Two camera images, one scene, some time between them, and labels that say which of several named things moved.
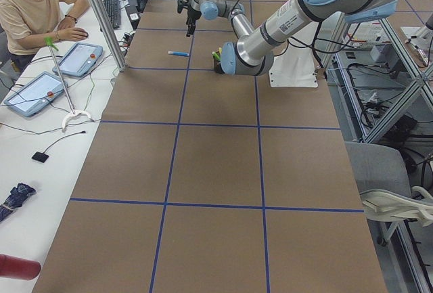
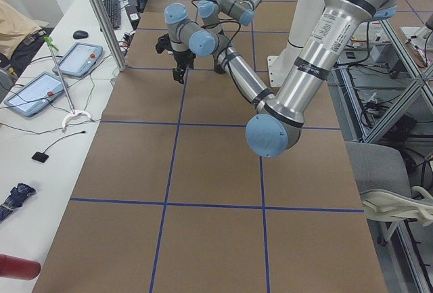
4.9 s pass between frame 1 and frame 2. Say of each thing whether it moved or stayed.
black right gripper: moved
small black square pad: stayed
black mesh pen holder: stayed
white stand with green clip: stayed
